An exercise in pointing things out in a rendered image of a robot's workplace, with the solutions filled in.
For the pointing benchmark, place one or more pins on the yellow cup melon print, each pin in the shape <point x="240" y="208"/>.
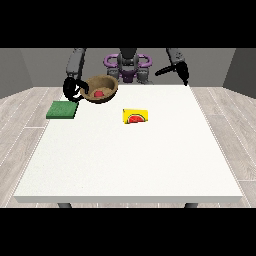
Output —
<point x="135" y="116"/>

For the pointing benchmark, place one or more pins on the grey robot trunk purple rings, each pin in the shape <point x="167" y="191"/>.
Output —
<point x="127" y="68"/>

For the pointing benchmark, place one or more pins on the brown wooden bowl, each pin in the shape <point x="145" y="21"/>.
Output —
<point x="100" y="88"/>

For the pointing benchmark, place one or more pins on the dark table leg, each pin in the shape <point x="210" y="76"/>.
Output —
<point x="191" y="205"/>
<point x="65" y="205"/>

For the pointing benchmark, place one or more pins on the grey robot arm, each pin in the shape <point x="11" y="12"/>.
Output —
<point x="175" y="56"/>
<point x="75" y="63"/>

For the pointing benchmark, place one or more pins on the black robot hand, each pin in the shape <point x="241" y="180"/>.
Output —
<point x="178" y="70"/>
<point x="70" y="88"/>

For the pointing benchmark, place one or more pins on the small red ball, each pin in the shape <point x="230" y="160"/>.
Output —
<point x="98" y="94"/>

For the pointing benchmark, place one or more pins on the green square pad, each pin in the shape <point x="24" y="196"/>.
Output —
<point x="62" y="110"/>

